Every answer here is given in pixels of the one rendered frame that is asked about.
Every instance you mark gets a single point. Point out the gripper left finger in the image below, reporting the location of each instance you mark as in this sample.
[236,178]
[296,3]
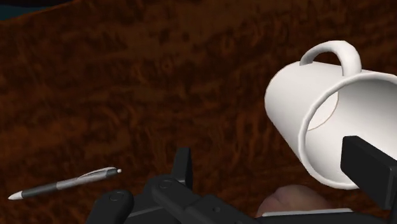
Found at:
[173,194]

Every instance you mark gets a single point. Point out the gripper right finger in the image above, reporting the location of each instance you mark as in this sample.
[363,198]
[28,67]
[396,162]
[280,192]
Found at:
[369,169]

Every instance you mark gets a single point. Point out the tan rounded object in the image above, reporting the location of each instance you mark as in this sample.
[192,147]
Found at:
[291,198]

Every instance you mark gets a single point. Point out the white mug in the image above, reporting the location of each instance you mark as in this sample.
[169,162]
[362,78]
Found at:
[294,93]

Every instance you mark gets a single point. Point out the grey and white pen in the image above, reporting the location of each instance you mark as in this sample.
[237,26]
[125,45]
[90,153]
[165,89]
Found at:
[62,184]

